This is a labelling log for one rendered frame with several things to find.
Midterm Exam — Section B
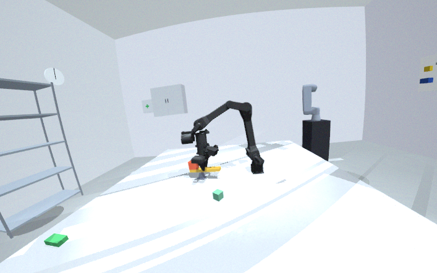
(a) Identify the green flat block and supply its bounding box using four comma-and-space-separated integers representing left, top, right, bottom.
44, 233, 69, 248

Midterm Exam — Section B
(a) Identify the yellow bar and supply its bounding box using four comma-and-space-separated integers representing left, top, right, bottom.
188, 161, 221, 172

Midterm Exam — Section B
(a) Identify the mint green block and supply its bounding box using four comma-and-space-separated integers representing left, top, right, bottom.
212, 188, 224, 201

